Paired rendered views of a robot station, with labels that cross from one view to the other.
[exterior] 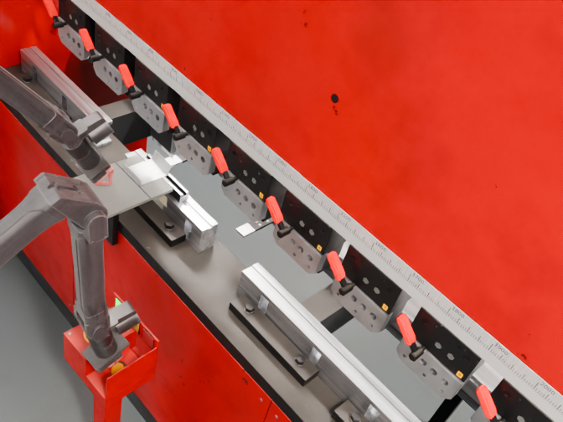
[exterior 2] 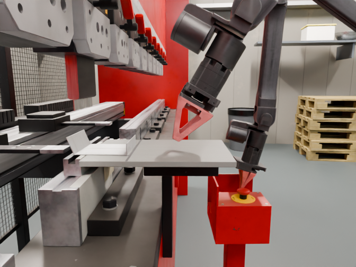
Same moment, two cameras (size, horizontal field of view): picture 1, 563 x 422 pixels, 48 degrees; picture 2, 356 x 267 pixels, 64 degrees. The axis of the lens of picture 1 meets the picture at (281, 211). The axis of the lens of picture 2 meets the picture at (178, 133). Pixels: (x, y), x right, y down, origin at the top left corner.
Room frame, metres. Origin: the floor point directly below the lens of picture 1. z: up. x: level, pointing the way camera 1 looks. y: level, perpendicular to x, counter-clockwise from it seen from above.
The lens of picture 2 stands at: (1.59, 0.94, 1.13)
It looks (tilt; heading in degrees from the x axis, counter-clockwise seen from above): 10 degrees down; 235
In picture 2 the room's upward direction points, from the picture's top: straight up
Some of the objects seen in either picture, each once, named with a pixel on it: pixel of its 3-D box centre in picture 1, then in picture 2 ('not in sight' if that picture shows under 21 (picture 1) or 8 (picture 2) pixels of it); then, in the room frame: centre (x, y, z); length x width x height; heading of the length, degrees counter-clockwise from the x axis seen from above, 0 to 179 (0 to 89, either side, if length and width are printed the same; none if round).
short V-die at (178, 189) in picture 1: (163, 177); (90, 152); (1.42, 0.37, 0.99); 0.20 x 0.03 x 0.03; 54
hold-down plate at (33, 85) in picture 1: (42, 99); not in sight; (1.73, 0.91, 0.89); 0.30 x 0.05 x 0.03; 54
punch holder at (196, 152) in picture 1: (206, 134); (105, 28); (1.33, 0.25, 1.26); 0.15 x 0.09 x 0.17; 54
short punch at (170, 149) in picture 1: (163, 136); (82, 83); (1.43, 0.39, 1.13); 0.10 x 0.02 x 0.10; 54
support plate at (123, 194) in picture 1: (116, 187); (161, 151); (1.31, 0.47, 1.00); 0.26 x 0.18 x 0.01; 144
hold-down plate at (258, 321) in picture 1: (272, 338); (150, 140); (1.03, -0.07, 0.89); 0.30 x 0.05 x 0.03; 54
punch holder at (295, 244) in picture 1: (312, 228); (133, 47); (1.09, -0.08, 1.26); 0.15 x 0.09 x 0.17; 54
